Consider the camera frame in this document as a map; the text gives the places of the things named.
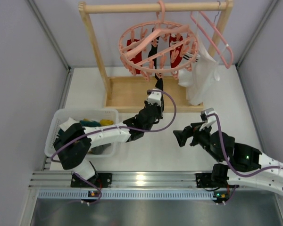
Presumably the dark teal sock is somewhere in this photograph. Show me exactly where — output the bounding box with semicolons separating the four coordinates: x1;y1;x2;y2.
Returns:
79;119;101;127

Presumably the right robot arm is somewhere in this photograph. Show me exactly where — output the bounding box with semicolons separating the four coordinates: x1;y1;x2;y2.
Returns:
173;123;283;196

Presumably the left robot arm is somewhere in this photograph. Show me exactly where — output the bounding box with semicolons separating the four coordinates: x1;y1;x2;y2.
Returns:
51;100;164;184

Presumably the pink round clip hanger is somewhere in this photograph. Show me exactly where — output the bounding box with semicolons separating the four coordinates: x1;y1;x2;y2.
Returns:
118;0;199;81

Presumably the wooden clothes rack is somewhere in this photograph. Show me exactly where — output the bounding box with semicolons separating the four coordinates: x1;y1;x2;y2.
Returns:
78;0;233;113

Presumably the yellow sock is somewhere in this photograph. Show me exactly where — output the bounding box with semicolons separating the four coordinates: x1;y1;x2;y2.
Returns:
100;119;114;126

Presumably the white sock with stripes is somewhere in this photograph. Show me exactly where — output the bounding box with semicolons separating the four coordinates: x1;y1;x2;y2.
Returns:
178;52;194;87

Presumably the left red sock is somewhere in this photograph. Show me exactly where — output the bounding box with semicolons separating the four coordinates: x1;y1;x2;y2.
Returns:
126;37;143;75

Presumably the red sock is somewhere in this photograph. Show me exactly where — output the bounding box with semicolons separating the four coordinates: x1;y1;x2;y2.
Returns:
126;37;143;75
169;34;183;68

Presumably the grey sock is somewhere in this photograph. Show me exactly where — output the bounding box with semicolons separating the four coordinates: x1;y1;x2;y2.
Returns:
89;144;111;155

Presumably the right red sock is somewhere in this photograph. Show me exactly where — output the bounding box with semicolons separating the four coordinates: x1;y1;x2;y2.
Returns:
169;34;183;68

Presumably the black striped sock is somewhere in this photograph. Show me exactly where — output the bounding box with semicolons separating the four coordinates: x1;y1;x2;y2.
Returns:
148;36;160;69

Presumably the white cloth garment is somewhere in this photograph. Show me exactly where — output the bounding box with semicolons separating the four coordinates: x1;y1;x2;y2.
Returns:
186;36;220;105

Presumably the white sock in basket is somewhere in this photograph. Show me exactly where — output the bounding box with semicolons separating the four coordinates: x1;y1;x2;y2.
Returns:
59;117;79;132

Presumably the white plastic basket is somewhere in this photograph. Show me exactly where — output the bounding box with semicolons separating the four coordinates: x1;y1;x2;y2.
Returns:
44;108;119;159

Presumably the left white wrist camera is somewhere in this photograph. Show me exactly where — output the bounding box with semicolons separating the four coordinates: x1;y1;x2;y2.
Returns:
146;89;161;106

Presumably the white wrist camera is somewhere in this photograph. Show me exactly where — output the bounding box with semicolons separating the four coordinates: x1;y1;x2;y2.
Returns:
146;89;161;106
200;108;216;131

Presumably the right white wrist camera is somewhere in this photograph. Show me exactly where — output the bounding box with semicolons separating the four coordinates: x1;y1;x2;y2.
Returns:
200;108;216;131

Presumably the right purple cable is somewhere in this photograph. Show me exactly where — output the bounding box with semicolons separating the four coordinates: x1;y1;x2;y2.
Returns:
205;113;283;205

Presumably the purple cable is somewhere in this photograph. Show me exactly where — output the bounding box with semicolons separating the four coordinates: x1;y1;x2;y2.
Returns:
50;89;177;205
205;113;283;205

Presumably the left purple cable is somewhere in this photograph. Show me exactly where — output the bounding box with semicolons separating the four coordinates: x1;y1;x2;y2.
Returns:
50;89;177;205

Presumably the pink wire clothes hanger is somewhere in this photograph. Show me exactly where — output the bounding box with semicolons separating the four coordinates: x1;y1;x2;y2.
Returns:
190;2;234;69

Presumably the aluminium mounting rail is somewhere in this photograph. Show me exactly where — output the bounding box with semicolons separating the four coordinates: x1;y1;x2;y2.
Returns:
28;171;200;189

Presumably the white slotted cable duct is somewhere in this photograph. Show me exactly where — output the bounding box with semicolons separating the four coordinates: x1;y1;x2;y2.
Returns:
38;190;227;200

